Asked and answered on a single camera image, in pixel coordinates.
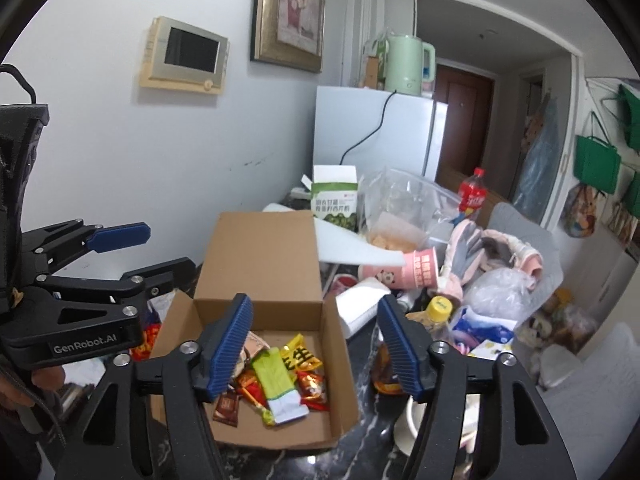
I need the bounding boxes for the green carton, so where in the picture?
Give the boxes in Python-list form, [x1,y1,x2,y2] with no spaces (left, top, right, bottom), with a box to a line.
[362,35,391,90]

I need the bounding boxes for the green tote bag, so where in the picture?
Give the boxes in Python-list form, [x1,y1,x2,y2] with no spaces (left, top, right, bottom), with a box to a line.
[572,110,623,196]
[622,170,640,221]
[617,82,640,151]

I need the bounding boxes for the red cola bottle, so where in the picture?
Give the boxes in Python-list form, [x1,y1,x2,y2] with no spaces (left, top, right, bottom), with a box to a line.
[457,167,488,226]

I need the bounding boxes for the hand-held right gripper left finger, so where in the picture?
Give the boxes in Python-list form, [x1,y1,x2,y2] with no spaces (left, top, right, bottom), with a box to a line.
[52,292,256,480]

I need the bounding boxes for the black cable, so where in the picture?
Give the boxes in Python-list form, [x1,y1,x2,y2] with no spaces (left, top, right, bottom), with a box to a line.
[340,91,398,167]

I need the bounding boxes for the brown chocolate packet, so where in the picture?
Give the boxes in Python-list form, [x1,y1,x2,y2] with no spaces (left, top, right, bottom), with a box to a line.
[212,391,242,428]

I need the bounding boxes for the patterned tote bag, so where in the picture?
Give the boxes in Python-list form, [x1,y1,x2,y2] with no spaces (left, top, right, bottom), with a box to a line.
[560,182,601,238]

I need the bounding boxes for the pink paper cup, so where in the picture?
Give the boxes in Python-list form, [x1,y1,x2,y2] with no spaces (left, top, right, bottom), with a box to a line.
[357,247,441,291]

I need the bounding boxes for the clear zip bag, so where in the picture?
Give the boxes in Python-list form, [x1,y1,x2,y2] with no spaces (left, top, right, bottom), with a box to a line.
[361,167,473,253]

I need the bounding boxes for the red yellow snack packet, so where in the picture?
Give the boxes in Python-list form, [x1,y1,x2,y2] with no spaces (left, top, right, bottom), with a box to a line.
[132,322,163,361]

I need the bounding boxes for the white plastic bag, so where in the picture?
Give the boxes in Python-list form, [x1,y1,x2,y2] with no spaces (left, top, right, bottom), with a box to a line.
[462,267,533,318]

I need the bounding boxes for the green kettle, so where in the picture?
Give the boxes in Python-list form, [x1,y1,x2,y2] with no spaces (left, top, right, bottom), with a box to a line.
[385,34,437,97]

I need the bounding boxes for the green stick packet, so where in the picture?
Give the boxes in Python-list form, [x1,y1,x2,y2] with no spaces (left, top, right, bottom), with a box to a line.
[251,347,311,426]

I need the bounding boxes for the pink grey knit garment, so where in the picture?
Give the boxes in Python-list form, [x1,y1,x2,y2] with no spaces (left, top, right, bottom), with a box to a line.
[440,219,543,301]

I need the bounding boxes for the brown cardboard box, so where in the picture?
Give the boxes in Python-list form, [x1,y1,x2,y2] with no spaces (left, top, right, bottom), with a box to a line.
[149,211,362,451]

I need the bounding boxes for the blue white printed packet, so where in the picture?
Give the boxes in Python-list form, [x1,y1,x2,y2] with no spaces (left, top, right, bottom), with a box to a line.
[452,307,516,356]

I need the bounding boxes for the white fridge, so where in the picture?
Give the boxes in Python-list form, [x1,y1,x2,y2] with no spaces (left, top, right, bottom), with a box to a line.
[314,85,449,188]

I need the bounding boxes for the person's left hand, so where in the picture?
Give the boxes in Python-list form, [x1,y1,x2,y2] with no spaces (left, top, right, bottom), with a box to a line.
[0,365,68,409]

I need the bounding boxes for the wall intercom panel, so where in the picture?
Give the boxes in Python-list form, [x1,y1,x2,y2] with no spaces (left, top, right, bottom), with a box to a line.
[139,16,231,95]

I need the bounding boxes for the brown door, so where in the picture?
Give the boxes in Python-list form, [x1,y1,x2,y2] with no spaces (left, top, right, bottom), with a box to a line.
[435,62,496,196]

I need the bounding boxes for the green white carton box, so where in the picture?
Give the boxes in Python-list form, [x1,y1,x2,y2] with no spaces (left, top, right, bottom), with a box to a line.
[310,165,360,233]

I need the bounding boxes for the framed picture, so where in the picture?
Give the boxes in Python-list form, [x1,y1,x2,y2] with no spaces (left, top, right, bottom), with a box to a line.
[250,0,328,73]

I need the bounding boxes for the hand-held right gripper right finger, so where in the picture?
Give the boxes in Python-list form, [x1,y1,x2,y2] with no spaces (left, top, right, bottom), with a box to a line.
[376,295,578,480]

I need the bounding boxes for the cream lidded cup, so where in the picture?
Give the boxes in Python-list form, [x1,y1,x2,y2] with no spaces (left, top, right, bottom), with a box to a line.
[392,395,431,456]

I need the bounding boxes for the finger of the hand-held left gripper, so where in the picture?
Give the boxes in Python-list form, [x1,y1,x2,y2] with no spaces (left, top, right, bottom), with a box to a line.
[22,219,152,273]
[37,257,197,306]

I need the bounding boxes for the hanging clear plastic bag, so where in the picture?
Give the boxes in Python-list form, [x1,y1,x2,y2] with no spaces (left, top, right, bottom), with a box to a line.
[510,95,563,221]

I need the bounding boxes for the iced tea bottle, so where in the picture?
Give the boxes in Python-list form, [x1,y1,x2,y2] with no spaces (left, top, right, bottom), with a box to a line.
[372,296,457,395]

